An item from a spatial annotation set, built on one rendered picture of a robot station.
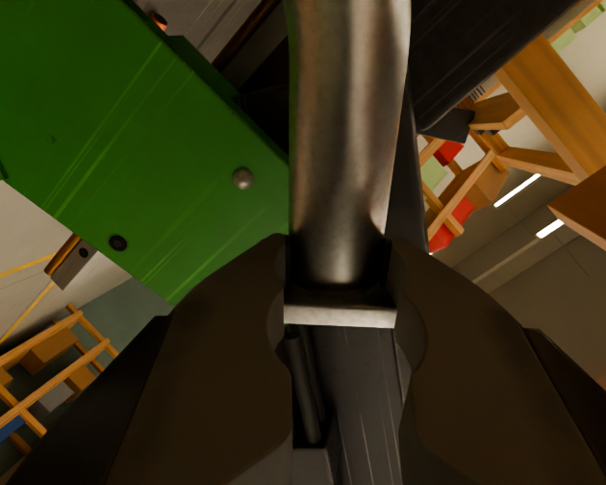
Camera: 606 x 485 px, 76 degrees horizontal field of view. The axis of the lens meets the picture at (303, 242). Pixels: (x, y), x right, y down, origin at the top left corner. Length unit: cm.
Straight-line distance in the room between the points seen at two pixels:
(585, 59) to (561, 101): 883
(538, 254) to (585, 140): 673
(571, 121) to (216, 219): 87
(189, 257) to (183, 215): 3
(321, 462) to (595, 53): 976
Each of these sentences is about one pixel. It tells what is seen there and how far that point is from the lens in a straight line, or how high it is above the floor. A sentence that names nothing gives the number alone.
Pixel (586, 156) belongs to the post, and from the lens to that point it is 102.
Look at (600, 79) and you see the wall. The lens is 991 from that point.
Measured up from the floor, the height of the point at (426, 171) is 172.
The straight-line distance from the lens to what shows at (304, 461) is 27.
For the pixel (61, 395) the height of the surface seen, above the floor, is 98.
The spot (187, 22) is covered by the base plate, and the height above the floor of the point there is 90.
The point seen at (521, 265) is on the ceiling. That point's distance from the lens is 769.
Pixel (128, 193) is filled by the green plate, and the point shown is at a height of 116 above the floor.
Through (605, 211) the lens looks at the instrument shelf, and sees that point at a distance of 66.
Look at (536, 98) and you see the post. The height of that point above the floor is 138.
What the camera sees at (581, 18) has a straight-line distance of 924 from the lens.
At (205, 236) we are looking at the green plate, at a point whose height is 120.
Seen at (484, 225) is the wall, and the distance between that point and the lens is 953.
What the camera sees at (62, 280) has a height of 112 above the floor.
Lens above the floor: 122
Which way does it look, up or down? 4 degrees up
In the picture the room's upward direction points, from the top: 138 degrees clockwise
